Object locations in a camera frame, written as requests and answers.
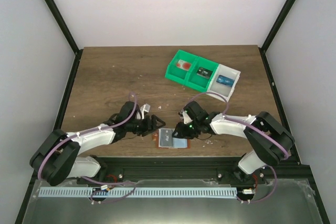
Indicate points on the black aluminium frame rail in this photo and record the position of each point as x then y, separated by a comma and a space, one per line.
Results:
119, 169

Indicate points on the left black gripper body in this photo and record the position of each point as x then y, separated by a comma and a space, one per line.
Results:
142, 128

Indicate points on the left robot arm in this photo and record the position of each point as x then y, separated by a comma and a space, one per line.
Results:
59, 156

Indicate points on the right black frame post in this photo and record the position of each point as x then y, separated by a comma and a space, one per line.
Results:
277, 24

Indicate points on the green bin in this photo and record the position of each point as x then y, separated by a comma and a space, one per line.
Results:
197, 82
174, 73

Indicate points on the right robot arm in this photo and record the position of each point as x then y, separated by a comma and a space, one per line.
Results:
270, 141

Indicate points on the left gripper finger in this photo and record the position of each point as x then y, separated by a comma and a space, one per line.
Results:
152, 129
157, 122

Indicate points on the white bin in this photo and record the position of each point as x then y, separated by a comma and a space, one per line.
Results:
219, 91

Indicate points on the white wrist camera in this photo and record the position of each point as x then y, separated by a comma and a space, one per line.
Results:
184, 117
143, 110

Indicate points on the left black frame post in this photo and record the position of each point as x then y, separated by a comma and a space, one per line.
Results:
62, 25

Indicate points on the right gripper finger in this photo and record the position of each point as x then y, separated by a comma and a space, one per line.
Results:
177, 133
179, 127

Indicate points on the light blue slotted cable duct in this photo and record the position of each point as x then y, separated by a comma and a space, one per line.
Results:
142, 192

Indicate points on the brown leather card holder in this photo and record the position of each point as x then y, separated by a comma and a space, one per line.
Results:
177, 142

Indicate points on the blue card in bin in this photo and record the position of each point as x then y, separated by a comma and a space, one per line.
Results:
225, 81

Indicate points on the red white card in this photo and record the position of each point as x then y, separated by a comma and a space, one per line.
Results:
184, 65

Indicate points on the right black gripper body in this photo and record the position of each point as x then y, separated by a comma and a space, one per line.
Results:
191, 131

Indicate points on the black frame post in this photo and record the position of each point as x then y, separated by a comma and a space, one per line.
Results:
277, 24
62, 25

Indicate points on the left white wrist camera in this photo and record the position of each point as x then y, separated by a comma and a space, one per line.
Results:
143, 110

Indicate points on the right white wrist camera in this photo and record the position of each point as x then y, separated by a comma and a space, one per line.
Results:
184, 117

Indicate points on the black VIP card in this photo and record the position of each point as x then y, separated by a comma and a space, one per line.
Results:
165, 138

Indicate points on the green bin far left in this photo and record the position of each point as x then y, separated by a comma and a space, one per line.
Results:
174, 73

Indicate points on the black card in bin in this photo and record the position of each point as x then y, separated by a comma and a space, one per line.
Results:
203, 72

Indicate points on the green bin middle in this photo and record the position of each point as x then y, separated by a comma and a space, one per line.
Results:
197, 82

